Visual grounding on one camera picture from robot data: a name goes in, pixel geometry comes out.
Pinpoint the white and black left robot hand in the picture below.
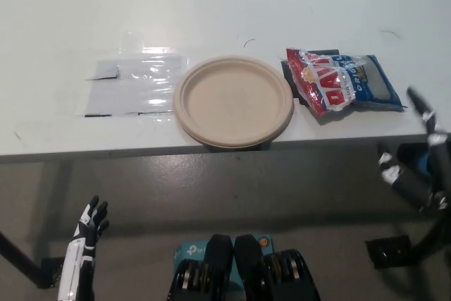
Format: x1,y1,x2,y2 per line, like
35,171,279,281
72,195,111,247

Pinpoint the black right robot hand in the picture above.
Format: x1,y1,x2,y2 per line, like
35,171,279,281
377,85,451,214

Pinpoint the red blue sunflower seed bag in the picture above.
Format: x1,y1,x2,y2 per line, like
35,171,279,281
285,47,405,116

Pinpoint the black floor foot plate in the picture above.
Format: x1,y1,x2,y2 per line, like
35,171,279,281
37,257,68,290
364,234,419,269

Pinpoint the black mat under bag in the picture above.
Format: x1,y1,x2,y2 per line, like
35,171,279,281
280,49,342,107

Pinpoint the beige paper plate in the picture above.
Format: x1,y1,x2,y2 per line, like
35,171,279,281
172,54,295,148

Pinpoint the black table leg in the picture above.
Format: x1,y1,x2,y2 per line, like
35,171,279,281
0,230,40,288
414,207,451,257

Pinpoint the teal router box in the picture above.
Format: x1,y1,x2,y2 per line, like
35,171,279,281
172,233,274,287

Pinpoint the grey taped plastic sheet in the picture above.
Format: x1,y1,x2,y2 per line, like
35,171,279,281
75,56,188,118

